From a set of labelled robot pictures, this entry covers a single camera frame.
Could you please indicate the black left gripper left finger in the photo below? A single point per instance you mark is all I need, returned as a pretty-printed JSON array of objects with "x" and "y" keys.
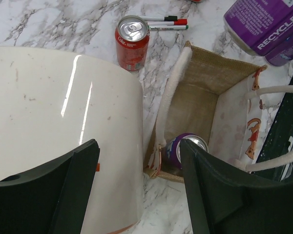
[{"x": 51, "y": 198}]

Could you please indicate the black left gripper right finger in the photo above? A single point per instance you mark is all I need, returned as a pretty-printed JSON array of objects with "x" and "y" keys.
[{"x": 225, "y": 200}]

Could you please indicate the purple Fanta can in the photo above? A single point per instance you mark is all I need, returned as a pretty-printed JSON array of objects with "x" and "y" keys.
[{"x": 171, "y": 152}]

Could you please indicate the purple soda can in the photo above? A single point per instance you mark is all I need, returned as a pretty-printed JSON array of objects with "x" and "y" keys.
[
  {"x": 282, "y": 54},
  {"x": 258, "y": 26}
]

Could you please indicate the red coca-cola can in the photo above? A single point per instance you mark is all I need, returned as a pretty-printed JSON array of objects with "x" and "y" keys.
[
  {"x": 198, "y": 1},
  {"x": 132, "y": 37}
]

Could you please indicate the white cylindrical pot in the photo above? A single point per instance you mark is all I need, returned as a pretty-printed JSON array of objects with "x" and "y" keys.
[{"x": 53, "y": 101}]

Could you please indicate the red marker pen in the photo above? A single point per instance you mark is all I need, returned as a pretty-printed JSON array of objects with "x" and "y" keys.
[{"x": 177, "y": 22}]

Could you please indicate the upright red Coca-Cola can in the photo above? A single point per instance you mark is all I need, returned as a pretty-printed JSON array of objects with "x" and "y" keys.
[{"x": 132, "y": 37}]

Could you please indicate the green marker pen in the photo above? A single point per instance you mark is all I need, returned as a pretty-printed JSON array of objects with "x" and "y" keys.
[{"x": 167, "y": 27}]

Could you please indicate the black marker pen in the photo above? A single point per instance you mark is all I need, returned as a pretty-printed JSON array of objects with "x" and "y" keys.
[{"x": 165, "y": 18}]

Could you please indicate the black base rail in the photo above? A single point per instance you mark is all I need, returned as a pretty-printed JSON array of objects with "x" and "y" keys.
[{"x": 279, "y": 142}]

